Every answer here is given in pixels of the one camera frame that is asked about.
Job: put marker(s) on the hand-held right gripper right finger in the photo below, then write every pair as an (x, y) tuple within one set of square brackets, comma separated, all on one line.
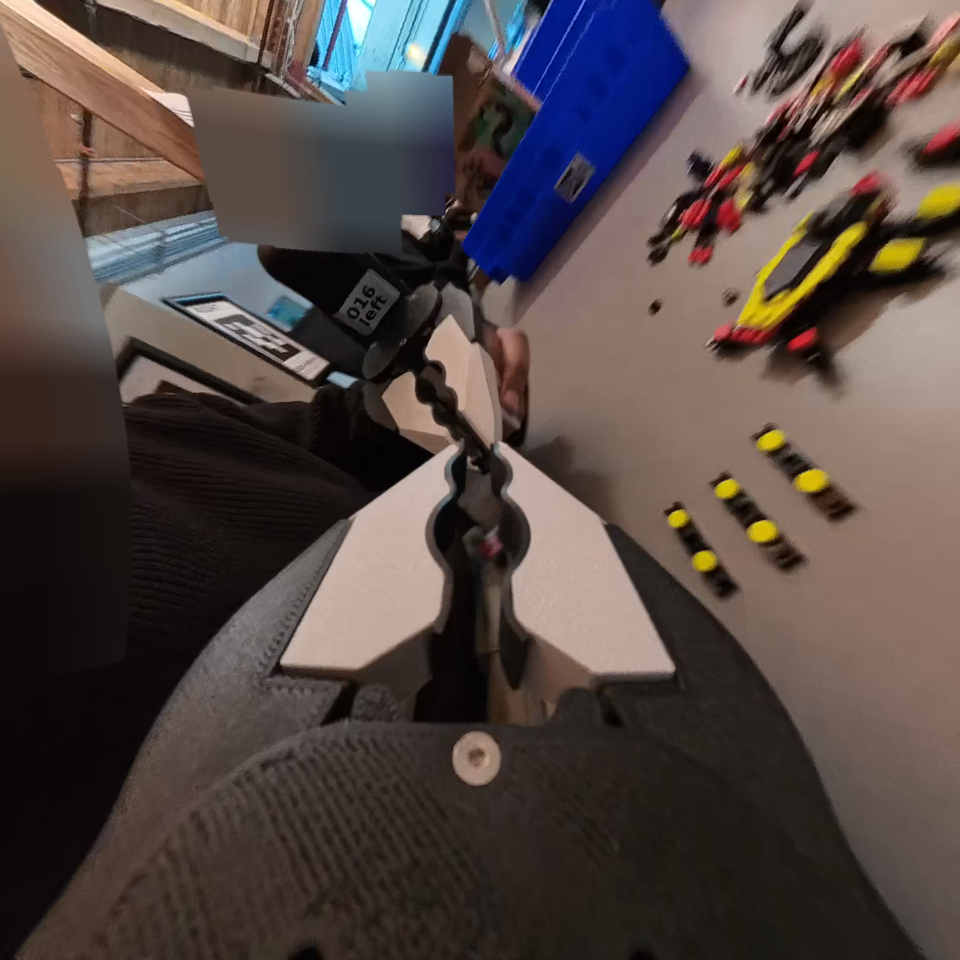
[(592, 600)]

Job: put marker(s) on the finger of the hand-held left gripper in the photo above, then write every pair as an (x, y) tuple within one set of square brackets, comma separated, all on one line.
[(469, 375), (409, 409)]

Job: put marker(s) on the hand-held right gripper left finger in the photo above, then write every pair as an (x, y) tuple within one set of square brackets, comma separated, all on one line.
[(360, 600)]

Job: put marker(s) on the black lego strip yellow tiles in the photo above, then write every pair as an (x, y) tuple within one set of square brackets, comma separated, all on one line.
[(678, 517), (770, 440)]

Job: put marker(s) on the yellow black lego model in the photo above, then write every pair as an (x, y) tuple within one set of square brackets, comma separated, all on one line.
[(795, 277)]

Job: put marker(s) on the pile of loose lego pieces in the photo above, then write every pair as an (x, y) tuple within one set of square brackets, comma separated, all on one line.
[(825, 112)]

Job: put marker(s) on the person's left hand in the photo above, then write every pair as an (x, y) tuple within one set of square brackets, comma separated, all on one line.
[(514, 367)]

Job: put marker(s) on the black-framed printed marker board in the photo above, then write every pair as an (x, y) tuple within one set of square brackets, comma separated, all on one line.
[(247, 334)]

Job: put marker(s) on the cardboard box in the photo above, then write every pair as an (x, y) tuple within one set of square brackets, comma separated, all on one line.
[(487, 127)]

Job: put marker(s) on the wooden beam structure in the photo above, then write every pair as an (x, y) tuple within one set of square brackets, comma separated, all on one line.
[(112, 90)]

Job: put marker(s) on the blue plastic bin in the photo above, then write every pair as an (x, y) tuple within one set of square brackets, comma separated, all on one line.
[(585, 112)]

